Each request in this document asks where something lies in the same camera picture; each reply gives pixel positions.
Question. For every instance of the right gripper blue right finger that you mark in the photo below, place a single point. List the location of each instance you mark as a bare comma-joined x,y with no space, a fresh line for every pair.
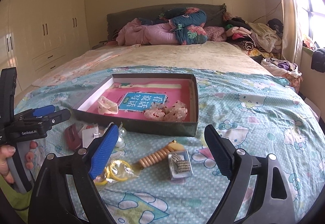
221,149

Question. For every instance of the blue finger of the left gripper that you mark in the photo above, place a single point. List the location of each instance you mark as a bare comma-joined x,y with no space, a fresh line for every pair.
58,116
43,111

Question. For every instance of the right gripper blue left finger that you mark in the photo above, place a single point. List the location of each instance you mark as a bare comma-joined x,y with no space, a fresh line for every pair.
103,150

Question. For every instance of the pearl jewelry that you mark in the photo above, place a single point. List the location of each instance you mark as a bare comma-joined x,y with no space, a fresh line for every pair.
119,148

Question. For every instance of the yellow bangles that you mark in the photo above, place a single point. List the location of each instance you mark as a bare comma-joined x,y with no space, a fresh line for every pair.
116,171

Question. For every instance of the red ball earrings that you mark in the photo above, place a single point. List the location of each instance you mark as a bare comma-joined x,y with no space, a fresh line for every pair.
87,133

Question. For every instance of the dark red hair clip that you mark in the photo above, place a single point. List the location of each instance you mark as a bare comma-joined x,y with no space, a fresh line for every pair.
72,138

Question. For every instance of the wooden bead bracelet yellow tassel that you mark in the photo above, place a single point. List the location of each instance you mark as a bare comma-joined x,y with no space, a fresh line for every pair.
160,154

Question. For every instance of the cream hair claw clip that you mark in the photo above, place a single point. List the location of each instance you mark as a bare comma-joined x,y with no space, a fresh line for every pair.
106,106

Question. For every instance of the person's left hand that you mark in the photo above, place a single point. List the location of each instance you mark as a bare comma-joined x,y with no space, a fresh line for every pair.
6,152

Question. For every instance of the Hello Kitty blue bedsheet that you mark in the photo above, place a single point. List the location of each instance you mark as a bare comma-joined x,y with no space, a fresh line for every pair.
258,113

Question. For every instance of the pink polka-dot scrunchie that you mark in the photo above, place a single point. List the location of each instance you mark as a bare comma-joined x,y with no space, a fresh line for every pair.
161,112

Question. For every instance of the green sleeve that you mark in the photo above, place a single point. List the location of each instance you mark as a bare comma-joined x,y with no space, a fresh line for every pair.
20,202

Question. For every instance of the dark shallow cardboard box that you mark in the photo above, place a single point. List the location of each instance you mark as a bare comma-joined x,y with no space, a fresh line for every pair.
183,128

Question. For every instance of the beige bed cover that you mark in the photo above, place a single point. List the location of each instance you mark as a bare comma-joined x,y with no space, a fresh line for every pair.
220,56

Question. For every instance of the cream wardrobe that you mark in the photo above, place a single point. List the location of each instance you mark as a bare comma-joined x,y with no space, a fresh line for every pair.
38,36

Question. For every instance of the pink quilt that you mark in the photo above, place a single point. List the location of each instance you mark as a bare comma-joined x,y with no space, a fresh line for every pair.
134,33

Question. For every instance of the dark green headboard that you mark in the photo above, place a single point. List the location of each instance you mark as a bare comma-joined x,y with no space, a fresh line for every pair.
116,21

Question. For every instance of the pile of clothes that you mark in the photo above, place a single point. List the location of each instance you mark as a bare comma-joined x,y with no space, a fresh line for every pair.
263,43

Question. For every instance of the dark clothes on windowsill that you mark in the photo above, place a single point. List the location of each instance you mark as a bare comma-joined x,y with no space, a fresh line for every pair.
316,53

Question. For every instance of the floral dark blue quilt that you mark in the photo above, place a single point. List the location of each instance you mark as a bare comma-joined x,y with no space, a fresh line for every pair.
186,23

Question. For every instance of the cream curtain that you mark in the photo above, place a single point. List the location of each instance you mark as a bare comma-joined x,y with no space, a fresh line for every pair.
292,37

